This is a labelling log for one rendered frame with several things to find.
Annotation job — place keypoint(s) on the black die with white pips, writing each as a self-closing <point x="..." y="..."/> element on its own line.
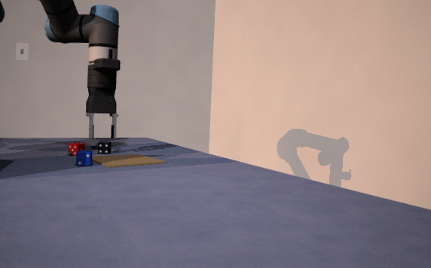
<point x="104" y="147"/>

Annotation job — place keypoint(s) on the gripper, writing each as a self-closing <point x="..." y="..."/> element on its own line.
<point x="101" y="84"/>

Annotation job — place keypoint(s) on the blue die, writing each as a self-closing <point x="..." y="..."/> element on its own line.
<point x="84" y="158"/>

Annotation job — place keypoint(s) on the red die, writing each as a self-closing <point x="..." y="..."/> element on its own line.
<point x="75" y="147"/>

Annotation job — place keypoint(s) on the tan flat mat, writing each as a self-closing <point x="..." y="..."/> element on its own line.
<point x="112" y="161"/>

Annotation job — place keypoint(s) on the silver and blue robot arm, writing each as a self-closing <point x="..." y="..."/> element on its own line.
<point x="63" y="24"/>

